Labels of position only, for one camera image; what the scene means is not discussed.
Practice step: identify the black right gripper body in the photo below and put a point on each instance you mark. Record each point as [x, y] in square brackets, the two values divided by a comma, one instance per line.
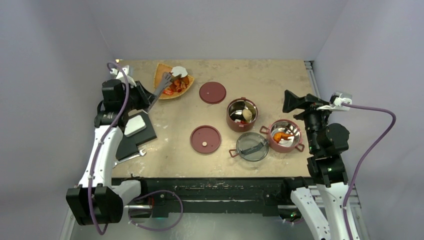
[314, 119]

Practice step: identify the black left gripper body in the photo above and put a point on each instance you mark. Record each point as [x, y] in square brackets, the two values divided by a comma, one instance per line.
[132, 103]

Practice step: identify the steel food tongs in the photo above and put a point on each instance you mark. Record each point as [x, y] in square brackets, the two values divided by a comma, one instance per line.
[166, 80]

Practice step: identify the orange fried chicken wing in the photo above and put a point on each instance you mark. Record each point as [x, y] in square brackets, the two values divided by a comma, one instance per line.
[282, 136]

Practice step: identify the white round rice cracker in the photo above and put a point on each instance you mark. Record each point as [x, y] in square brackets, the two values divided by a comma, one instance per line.
[179, 71]

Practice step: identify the glass lid with red clasp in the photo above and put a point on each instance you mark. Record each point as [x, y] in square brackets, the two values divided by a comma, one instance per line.
[251, 147]

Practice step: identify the white steamed bun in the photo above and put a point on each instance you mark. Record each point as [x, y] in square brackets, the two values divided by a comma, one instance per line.
[247, 115]

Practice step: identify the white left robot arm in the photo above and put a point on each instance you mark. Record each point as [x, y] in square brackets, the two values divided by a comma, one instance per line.
[108, 133]

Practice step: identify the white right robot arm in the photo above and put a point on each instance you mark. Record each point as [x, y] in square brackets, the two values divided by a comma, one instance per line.
[326, 142]

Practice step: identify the white small device box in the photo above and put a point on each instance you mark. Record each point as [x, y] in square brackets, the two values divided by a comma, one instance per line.
[134, 125]

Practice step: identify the dark red steel lunch pot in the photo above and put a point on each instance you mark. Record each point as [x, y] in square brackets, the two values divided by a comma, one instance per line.
[241, 114]

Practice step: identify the red white shrimp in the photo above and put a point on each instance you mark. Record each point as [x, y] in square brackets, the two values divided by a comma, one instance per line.
[168, 92]

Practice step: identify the braised pork belly piece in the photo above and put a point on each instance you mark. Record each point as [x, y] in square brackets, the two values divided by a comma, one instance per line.
[179, 86]

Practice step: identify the steel wrench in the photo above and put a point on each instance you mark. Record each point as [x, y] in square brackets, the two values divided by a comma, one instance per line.
[141, 153]

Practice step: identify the dark red round lid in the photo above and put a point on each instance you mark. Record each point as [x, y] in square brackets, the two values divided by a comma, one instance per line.
[212, 92]

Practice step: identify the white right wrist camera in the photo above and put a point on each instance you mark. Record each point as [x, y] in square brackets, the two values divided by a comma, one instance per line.
[337, 101]

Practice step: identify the black network switch box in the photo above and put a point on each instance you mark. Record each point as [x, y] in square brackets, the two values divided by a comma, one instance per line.
[129, 144]

